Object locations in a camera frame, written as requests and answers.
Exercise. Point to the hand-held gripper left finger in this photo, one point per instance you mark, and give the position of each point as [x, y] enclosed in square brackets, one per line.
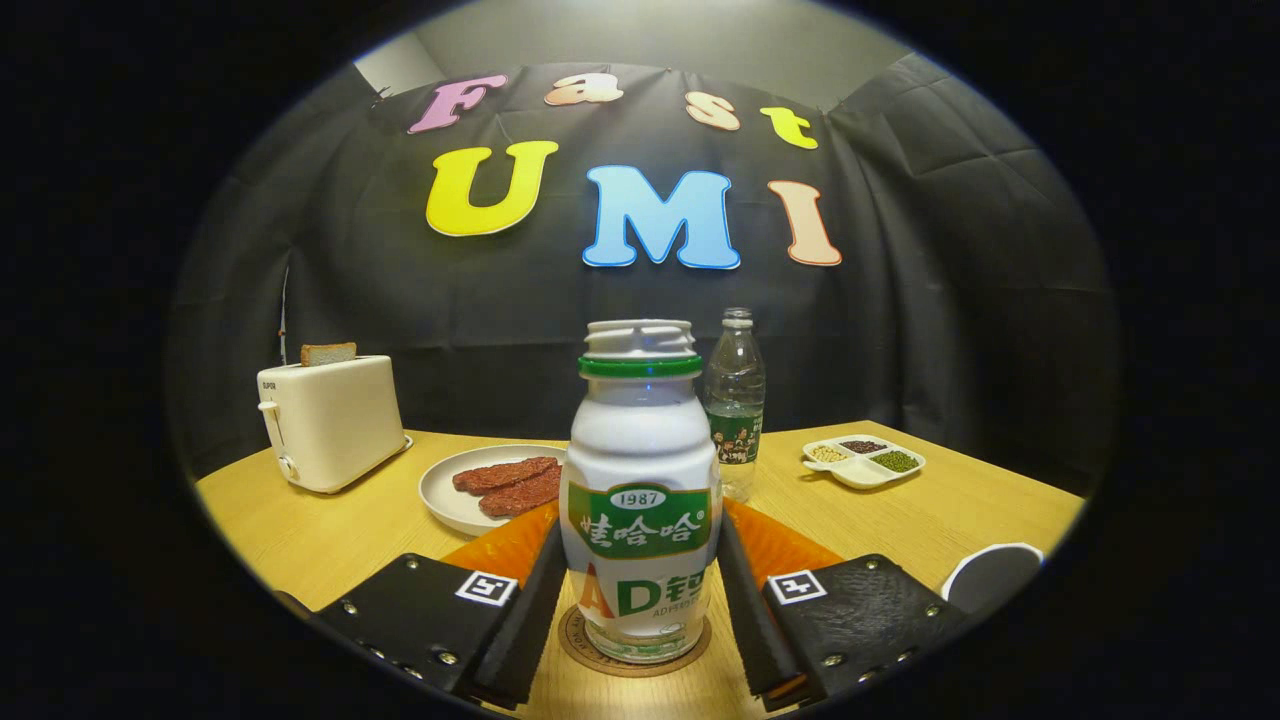
[420, 610]

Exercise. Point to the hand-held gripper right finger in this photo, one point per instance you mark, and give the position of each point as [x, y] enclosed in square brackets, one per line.
[860, 615]

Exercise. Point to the round cork coaster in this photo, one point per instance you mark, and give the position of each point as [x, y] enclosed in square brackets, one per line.
[640, 670]

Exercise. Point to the white juice bottle green label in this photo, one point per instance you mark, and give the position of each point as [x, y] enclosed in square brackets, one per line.
[640, 450]

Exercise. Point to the clear plastic water bottle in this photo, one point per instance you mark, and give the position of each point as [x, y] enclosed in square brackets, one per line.
[740, 380]

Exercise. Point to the white round plate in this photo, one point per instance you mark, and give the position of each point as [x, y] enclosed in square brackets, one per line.
[440, 497]

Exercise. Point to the wooden table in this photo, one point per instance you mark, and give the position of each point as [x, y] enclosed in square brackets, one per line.
[330, 530]

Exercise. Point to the white divided dish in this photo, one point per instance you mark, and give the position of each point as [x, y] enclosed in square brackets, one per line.
[860, 477]

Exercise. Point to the red meat strip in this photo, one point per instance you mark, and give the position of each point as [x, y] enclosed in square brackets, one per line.
[525, 497]
[500, 473]

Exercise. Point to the green beans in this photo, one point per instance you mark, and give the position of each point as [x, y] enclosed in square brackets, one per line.
[895, 461]

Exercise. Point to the yellow beans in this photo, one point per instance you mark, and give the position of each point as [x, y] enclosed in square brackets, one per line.
[828, 454]

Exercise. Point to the dark red beans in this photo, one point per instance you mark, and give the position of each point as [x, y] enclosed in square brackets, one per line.
[863, 446]

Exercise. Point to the cream toaster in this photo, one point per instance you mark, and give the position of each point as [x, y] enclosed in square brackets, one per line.
[335, 420]

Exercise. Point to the bread slice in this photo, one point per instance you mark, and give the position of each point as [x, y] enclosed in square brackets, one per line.
[328, 354]

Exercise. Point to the black backdrop cloth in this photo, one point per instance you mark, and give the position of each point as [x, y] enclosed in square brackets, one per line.
[400, 300]

